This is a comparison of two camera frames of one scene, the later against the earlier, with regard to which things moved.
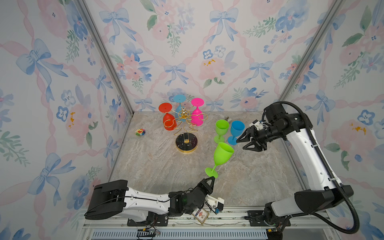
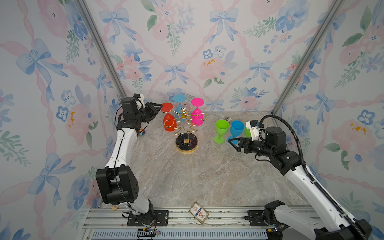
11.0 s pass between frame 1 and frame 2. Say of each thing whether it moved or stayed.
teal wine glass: stayed
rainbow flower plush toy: stayed
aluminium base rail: stayed
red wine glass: stayed
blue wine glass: stayed
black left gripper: moved
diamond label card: stayed
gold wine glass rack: stayed
